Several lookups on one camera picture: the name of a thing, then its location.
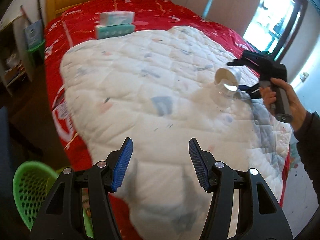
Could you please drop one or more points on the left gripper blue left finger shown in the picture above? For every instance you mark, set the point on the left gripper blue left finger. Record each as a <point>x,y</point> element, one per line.
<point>119,161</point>

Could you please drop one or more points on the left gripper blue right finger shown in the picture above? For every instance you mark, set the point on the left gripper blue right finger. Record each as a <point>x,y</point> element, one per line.
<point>199,164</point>

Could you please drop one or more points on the white paper cup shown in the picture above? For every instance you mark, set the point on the white paper cup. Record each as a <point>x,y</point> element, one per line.
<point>231,74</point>

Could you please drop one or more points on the clear plastic cup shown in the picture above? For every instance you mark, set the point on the clear plastic cup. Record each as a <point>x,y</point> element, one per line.
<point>222,93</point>

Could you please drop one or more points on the person's dark sleeved forearm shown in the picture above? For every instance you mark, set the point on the person's dark sleeved forearm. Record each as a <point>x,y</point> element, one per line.
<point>308,137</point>

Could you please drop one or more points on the person's right hand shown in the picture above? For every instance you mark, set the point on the person's right hand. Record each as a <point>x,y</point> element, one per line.
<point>297,110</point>

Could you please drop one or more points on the white quilted blanket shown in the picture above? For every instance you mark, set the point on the white quilted blanket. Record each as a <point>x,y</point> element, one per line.
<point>157,88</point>

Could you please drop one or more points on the green plastic mesh wastebasket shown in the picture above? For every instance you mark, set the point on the green plastic mesh wastebasket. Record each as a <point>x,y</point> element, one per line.
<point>50,203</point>

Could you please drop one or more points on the teal tissue box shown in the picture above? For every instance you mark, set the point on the teal tissue box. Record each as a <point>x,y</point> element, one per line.
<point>102,32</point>

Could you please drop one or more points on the green plastic stool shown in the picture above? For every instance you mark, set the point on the green plastic stool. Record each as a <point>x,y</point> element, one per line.
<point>36,54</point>

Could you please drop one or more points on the white tissue pack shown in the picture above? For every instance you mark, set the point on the white tissue pack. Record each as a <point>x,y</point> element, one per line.
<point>112,18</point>

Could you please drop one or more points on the red patterned duvet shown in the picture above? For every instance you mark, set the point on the red patterned duvet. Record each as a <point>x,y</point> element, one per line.
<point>77,25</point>

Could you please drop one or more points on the white shelf desk unit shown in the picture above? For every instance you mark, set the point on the white shelf desk unit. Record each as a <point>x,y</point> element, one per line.
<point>15,61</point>

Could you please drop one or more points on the blue paper bag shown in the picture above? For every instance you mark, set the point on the blue paper bag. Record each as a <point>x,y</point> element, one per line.
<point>34,34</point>

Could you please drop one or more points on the black sword stick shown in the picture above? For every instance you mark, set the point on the black sword stick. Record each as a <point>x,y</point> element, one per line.
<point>39,8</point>

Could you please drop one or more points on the window with dark frame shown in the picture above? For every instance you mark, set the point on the window with dark frame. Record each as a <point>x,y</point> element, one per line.
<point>274,26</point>

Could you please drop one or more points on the red handled stick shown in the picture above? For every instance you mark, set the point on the red handled stick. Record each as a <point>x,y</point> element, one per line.
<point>25,16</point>

